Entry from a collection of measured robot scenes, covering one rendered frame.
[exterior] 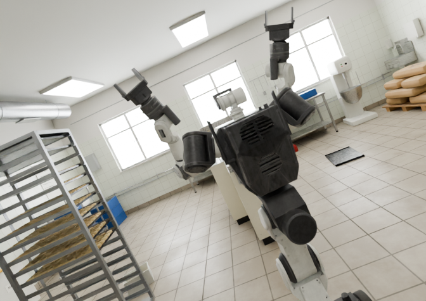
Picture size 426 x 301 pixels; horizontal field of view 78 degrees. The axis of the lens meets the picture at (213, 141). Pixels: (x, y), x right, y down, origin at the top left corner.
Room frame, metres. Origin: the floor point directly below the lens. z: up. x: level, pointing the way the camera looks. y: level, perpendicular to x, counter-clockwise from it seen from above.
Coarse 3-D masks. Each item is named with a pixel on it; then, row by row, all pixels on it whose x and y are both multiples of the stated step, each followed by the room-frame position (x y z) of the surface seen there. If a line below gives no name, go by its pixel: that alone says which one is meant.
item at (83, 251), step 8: (96, 240) 2.08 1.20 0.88; (104, 240) 2.01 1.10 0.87; (80, 248) 2.06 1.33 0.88; (88, 248) 1.98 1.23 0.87; (64, 256) 2.05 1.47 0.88; (72, 256) 1.95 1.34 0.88; (80, 256) 1.86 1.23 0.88; (48, 264) 2.06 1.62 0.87; (56, 264) 1.92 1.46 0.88; (64, 264) 1.85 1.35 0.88; (40, 272) 1.91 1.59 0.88
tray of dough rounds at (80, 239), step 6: (102, 222) 2.19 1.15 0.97; (90, 228) 2.19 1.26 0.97; (96, 228) 2.08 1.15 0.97; (102, 228) 2.06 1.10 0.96; (96, 234) 1.94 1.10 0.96; (72, 240) 2.05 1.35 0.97; (78, 240) 1.98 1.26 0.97; (84, 240) 1.88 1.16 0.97; (60, 246) 2.06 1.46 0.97; (66, 246) 1.98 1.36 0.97; (72, 246) 1.87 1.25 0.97; (42, 252) 2.10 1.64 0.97; (48, 252) 2.01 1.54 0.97; (54, 252) 1.93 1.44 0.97; (60, 252) 1.86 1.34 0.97; (36, 258) 2.01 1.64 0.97; (42, 258) 1.92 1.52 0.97; (48, 258) 1.85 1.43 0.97; (30, 264) 1.89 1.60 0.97
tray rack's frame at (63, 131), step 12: (48, 132) 1.95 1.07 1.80; (60, 132) 2.12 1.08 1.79; (12, 144) 1.79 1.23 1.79; (0, 204) 2.03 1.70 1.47; (24, 204) 2.23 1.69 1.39; (12, 228) 2.02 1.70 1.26; (36, 228) 2.23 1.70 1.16; (0, 252) 1.81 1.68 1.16; (0, 264) 1.78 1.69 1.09; (12, 276) 1.80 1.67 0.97; (24, 300) 1.78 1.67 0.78; (144, 300) 2.25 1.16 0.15
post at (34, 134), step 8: (32, 136) 1.79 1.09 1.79; (40, 144) 1.80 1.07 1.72; (40, 152) 1.80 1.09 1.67; (48, 160) 1.80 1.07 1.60; (56, 176) 1.80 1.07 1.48; (64, 184) 1.82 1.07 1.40; (64, 192) 1.80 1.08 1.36; (72, 200) 1.82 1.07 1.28; (72, 208) 1.80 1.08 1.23; (80, 216) 1.81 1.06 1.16; (80, 224) 1.80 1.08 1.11; (88, 232) 1.81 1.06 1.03; (88, 240) 1.80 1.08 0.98; (96, 248) 1.80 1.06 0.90; (96, 256) 1.80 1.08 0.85; (104, 264) 1.80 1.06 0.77; (104, 272) 1.80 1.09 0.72; (112, 280) 1.80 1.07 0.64; (112, 288) 1.80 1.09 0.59; (120, 296) 1.80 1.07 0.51
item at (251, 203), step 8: (232, 176) 2.48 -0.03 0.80; (240, 184) 2.48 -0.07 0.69; (240, 192) 2.48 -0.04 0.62; (248, 192) 2.48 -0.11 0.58; (248, 200) 2.48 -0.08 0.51; (256, 200) 2.48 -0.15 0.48; (248, 208) 2.48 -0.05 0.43; (256, 208) 2.48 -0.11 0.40; (248, 216) 2.48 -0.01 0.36; (256, 216) 2.48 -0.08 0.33; (256, 224) 2.48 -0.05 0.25; (256, 232) 2.48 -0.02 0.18; (264, 232) 2.48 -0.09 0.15; (264, 240) 2.51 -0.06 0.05; (272, 240) 2.51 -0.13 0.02
